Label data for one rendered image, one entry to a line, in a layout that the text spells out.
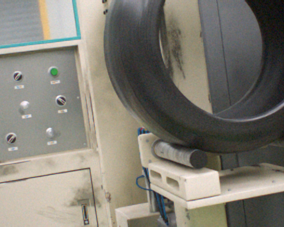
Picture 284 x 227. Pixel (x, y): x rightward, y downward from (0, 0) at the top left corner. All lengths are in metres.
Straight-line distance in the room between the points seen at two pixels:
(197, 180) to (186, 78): 0.46
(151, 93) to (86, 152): 0.66
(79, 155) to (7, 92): 0.32
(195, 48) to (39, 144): 0.62
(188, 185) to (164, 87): 0.24
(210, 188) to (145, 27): 0.41
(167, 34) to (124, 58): 0.40
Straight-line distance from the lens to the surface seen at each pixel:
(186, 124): 1.48
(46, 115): 2.10
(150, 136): 1.81
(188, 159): 1.49
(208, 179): 1.50
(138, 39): 1.45
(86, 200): 2.09
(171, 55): 1.85
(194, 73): 1.87
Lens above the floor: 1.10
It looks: 3 degrees down
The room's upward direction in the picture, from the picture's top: 8 degrees counter-clockwise
